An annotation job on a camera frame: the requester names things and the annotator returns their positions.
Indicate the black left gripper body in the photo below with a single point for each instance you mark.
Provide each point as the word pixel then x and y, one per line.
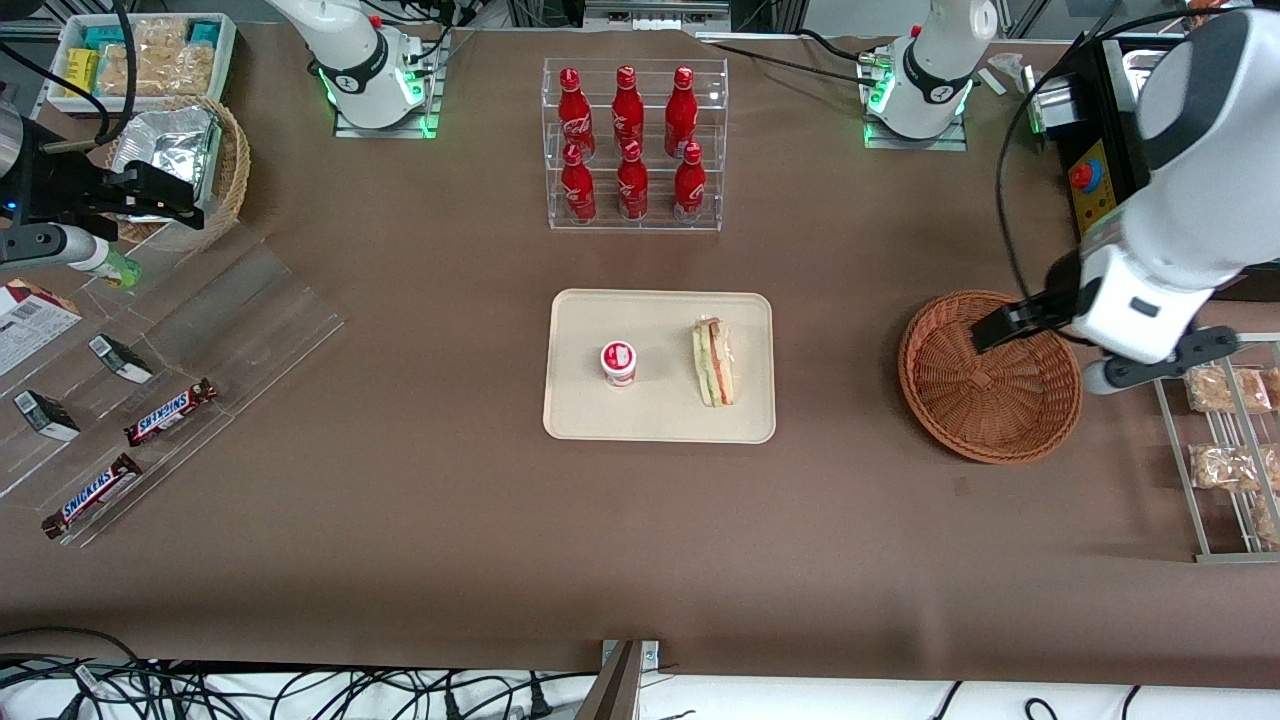
pixel 1054 290

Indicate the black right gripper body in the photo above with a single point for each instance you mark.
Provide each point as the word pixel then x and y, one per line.
pixel 52 182

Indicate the triangle sandwich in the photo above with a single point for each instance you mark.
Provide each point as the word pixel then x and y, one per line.
pixel 714 365

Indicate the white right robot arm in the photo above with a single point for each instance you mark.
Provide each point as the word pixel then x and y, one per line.
pixel 350 50

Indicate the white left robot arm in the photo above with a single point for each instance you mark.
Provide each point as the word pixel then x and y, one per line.
pixel 1190 200

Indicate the light wicker basket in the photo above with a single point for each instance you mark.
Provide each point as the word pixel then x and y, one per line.
pixel 236 165

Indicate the brown wicker basket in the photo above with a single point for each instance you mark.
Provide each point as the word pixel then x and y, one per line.
pixel 1000 420

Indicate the beige plastic serving tray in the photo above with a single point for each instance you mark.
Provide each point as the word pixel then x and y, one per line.
pixel 640 415

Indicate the silver foil bag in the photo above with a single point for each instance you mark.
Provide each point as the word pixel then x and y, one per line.
pixel 170 140

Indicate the green white small packet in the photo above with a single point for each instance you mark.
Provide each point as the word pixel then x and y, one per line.
pixel 122 270

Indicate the clear bag granola snack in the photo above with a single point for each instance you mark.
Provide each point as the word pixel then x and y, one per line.
pixel 160 38
pixel 118 72
pixel 185 72

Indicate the red emergency stop button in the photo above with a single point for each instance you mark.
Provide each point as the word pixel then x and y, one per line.
pixel 1082 177

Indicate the yellow snack packet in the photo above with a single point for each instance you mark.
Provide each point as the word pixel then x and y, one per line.
pixel 80 70

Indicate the clear acrylic display stand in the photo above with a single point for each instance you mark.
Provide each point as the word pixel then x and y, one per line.
pixel 250 320

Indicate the red white cardboard box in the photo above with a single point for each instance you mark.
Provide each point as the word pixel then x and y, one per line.
pixel 30 325

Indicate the white plastic snack bin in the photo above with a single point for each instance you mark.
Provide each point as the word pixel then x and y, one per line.
pixel 225 60

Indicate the small black white box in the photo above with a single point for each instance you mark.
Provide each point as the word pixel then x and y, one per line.
pixel 120 359
pixel 46 416

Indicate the teal snack packet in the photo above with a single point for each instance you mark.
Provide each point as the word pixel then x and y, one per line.
pixel 205 32
pixel 101 38

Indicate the clear bag fried snack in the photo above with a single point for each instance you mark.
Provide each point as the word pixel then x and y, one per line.
pixel 1225 467
pixel 1268 522
pixel 1225 392
pixel 1275 386

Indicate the Snickers chocolate bar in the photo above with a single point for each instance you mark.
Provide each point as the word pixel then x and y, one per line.
pixel 92 496
pixel 170 412

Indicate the black food warmer machine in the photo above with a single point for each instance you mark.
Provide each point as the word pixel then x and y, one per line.
pixel 1105 100

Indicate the clear plastic wrap scrap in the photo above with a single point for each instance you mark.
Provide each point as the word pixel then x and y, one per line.
pixel 1005 66

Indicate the red cola bottle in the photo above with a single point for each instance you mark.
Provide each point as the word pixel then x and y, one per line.
pixel 690 190
pixel 681 112
pixel 578 190
pixel 572 115
pixel 627 110
pixel 632 188

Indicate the clear acrylic bottle rack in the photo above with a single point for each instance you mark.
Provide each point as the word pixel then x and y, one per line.
pixel 655 215

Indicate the white red yogurt cup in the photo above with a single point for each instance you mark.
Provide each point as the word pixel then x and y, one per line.
pixel 619 362

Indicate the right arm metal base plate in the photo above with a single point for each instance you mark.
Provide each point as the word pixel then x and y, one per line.
pixel 430 110

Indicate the aluminium bracket with post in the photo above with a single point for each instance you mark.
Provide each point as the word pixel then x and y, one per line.
pixel 625 680

